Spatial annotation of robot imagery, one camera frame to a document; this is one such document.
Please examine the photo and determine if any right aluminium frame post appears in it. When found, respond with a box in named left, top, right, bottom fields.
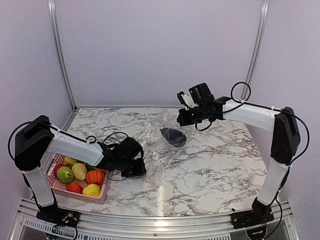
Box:
left=245, top=0, right=270, bottom=86

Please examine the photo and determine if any yellow fake lemon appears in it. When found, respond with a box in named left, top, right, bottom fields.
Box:
left=82, top=183, right=101, bottom=198

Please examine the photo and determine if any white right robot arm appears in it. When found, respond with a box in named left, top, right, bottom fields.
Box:
left=177, top=83, right=301, bottom=224

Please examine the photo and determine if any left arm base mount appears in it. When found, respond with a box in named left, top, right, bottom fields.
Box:
left=36, top=208, right=80, bottom=228

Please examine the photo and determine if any clear zip top bag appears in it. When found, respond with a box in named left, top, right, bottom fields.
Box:
left=137, top=110, right=195, bottom=188

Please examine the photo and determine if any light green fake pear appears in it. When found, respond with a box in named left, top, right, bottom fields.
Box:
left=56, top=166, right=74, bottom=184

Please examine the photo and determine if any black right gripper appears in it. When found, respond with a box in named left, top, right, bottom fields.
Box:
left=176, top=104, right=207, bottom=126

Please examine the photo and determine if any orange fake fruit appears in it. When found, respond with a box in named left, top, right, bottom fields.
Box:
left=85, top=170, right=105, bottom=186

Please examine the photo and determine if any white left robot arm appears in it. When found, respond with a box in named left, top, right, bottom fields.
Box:
left=8, top=115, right=146, bottom=223

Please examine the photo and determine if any red fake apple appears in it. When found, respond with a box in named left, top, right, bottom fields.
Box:
left=53, top=163, right=65, bottom=179

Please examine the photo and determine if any beige fake bread ball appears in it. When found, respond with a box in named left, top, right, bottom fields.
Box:
left=71, top=163, right=88, bottom=181

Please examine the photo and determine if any left aluminium frame post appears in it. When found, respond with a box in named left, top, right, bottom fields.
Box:
left=47, top=0, right=77, bottom=111

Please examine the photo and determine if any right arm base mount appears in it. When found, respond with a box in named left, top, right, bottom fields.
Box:
left=230, top=210, right=275, bottom=230

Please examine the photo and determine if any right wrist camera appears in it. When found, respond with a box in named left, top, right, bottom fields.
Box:
left=177, top=91, right=194, bottom=110

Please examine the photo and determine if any front aluminium rail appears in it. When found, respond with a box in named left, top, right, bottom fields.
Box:
left=8, top=199, right=301, bottom=240

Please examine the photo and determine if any pink perforated plastic basket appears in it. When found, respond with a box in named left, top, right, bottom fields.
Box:
left=45, top=154, right=109, bottom=205

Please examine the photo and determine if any green orange fake mango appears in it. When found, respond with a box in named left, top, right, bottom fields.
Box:
left=85, top=163, right=107, bottom=174

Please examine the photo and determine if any small yellow green fruit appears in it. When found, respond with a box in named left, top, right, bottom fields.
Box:
left=63, top=156, right=79, bottom=168

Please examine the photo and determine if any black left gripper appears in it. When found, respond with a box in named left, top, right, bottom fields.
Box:
left=116, top=157, right=147, bottom=178

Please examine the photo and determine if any red orange fake tomato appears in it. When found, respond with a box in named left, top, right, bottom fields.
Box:
left=65, top=181, right=83, bottom=194

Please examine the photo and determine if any aluminium frame post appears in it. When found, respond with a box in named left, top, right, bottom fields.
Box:
left=47, top=0, right=77, bottom=111
left=245, top=0, right=270, bottom=86

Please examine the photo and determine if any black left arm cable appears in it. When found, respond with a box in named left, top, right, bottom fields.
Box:
left=102, top=131, right=131, bottom=182

